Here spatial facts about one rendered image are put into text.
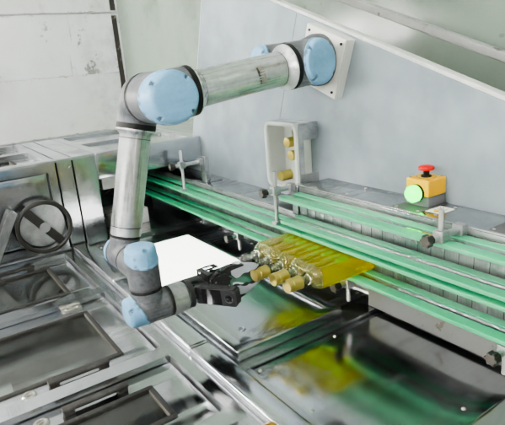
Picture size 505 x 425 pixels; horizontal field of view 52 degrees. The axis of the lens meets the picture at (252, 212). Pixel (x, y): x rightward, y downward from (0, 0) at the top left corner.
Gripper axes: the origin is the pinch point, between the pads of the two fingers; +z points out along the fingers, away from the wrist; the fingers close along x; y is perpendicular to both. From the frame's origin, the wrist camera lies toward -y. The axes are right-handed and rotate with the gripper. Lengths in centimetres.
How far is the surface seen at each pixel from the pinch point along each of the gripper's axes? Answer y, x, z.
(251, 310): 4.7, 12.6, 0.4
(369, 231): -12.4, -7.5, 29.3
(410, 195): -23.7, -19.1, 31.9
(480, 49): 2, -51, 97
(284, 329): -10.5, 11.9, 0.3
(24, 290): 79, 17, -46
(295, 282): -12.8, -0.9, 3.0
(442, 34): 17, -57, 97
